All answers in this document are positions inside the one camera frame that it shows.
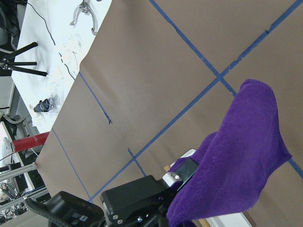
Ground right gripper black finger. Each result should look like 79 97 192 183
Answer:
176 157 198 191

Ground purple towel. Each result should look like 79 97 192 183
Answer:
167 79 291 227

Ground red cylinder bottle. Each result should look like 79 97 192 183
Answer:
12 132 50 152

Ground clear plastic bag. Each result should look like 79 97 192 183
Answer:
46 78 65 113

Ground folded dark blue umbrella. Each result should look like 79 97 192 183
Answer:
34 98 53 113

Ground white gloves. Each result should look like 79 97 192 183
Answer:
57 35 81 73

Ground reacher grabber stick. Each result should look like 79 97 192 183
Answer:
70 0 98 36

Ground black tripod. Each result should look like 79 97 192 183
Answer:
0 42 48 77

